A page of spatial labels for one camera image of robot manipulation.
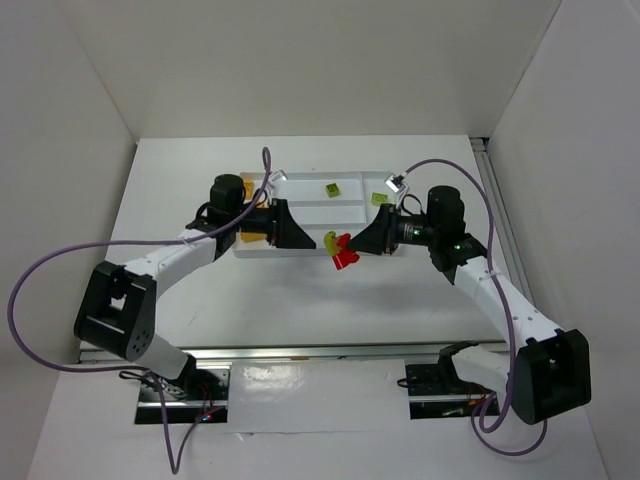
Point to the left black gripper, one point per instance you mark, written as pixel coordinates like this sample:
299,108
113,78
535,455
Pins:
275,223

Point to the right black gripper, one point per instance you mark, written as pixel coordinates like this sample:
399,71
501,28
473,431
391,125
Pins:
390,230

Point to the red and green lego stack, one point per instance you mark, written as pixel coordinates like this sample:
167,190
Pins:
337,248

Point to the light green lego brick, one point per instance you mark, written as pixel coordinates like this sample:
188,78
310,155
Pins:
378,199

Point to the yellow oval lego piece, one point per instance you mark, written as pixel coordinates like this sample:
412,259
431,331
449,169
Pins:
250,237

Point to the dark green lego brick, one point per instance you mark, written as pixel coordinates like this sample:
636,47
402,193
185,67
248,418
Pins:
332,190

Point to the small yellow lego brick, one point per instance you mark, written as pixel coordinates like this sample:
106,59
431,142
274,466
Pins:
248,189

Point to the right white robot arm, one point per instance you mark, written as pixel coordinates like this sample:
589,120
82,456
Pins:
547,371

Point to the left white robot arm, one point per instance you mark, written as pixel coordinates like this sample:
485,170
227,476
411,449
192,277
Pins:
118,310

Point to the white compartment tray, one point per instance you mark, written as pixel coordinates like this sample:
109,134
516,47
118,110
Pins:
318,214

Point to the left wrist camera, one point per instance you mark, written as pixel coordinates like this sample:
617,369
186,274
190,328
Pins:
277,176

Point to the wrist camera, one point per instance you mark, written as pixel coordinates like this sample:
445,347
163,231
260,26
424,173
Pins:
277,176
395,183

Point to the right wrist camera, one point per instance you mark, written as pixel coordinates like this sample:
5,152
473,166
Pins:
395,183

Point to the aluminium rail front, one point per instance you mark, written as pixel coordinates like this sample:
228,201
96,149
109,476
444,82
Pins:
280,354

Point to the aluminium rail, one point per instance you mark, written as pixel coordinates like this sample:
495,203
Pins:
512,261
280,354

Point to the aluminium rail right side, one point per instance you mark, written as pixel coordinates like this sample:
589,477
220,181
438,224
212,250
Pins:
512,261

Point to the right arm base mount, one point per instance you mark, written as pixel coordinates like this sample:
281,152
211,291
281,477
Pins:
435,390

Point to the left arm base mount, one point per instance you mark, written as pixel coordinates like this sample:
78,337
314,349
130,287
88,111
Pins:
208,402

